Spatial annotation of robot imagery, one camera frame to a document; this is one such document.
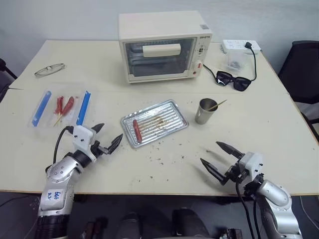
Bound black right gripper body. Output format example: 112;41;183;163
225;161;247;183

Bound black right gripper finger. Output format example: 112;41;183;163
215;141;244;159
200;158;228;186

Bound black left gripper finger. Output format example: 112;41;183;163
90;122;105;135
98;133;124;154

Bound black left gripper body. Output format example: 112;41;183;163
86;140;103;158

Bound thin rod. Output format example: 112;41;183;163
208;99;228;112

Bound plastic bag with sausages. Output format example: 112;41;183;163
26;83;92;130

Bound blue box clip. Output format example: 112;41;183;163
75;90;91;126
31;90;52;127

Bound stainless steel cup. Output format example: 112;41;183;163
194;98;218;124

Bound dark rounded shape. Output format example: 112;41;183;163
119;211;148;239
171;207;208;239

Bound ribbed metal baking tray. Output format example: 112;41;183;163
120;99;189;150

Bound black sunglasses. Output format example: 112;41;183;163
215;71;252;92

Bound dark reddish block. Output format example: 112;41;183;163
84;217;108;239

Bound clear plastic container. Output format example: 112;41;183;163
223;51;250;73

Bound dark chair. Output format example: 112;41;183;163
0;58;18;103

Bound white power strip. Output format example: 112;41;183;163
221;39;261;54

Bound black mesh office chair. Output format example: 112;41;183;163
277;39;319;143

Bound cream white toaster oven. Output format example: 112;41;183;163
118;12;213;85

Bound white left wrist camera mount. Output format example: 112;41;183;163
71;125;97;160

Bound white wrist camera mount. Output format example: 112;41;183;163
237;151;264;180
71;125;97;160

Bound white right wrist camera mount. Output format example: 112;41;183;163
237;151;264;180

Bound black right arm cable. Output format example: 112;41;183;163
235;181;261;239

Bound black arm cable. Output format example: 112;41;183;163
235;181;261;239
53;125;74;166

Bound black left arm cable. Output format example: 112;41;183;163
53;125;74;166

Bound clear frame eyeglasses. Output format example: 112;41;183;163
34;63;67;78

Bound black plug with cable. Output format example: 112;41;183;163
203;41;259;83

